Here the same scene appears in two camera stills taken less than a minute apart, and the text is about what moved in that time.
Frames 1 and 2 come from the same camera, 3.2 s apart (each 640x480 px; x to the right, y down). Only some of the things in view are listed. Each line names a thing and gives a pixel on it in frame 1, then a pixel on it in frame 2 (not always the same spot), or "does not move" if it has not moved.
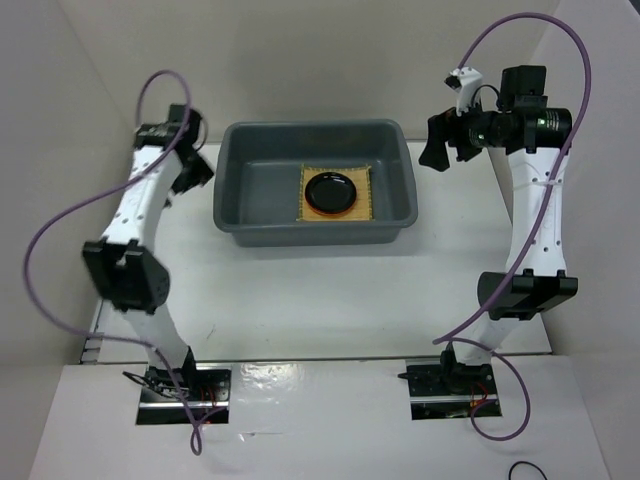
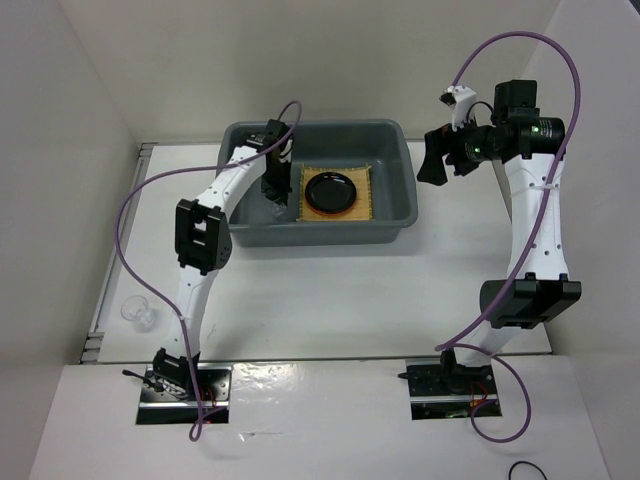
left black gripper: x=198 y=175 -> x=279 y=192
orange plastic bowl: x=329 y=213 does not move
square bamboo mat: x=362 y=209 does not move
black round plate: x=330 y=191 does not move
